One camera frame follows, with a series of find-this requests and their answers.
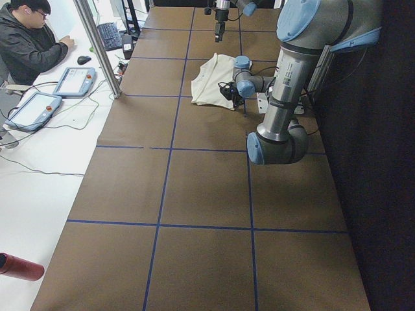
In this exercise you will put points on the black computer mouse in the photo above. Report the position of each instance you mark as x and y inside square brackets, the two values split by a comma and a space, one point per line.
[81, 60]

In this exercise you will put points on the teach pendant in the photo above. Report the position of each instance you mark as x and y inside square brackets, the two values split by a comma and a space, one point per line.
[75, 82]
[35, 112]

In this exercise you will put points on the far teach pendant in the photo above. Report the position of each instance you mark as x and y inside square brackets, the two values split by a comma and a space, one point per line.
[75, 82]

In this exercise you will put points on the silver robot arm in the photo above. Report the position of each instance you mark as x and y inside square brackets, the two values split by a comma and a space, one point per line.
[246, 7]
[304, 28]

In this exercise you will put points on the red cylinder bottle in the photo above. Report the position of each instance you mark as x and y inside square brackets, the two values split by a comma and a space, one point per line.
[12, 266]

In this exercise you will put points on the cream long-sleeve cat shirt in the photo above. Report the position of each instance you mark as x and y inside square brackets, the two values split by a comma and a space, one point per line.
[220, 68]

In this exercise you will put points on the person in black jacket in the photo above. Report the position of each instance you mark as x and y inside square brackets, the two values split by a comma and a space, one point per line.
[28, 46]

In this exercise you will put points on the black keyboard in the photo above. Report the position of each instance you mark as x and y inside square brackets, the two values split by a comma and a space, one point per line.
[110, 36]

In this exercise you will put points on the near teach pendant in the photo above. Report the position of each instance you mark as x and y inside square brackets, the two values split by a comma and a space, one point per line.
[35, 112]

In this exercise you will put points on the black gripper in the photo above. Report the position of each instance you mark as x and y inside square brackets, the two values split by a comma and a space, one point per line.
[235, 96]
[221, 15]

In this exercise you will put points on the white camera mast with base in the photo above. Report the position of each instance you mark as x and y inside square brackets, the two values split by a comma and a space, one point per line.
[263, 100]

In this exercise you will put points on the aluminium frame post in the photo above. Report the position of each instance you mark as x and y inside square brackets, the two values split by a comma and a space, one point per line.
[87, 20]

